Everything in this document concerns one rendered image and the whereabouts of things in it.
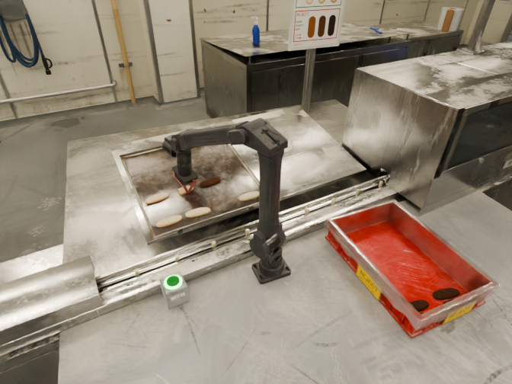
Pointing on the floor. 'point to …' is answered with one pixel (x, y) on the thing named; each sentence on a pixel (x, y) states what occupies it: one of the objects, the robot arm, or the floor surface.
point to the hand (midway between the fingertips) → (186, 188)
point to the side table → (306, 321)
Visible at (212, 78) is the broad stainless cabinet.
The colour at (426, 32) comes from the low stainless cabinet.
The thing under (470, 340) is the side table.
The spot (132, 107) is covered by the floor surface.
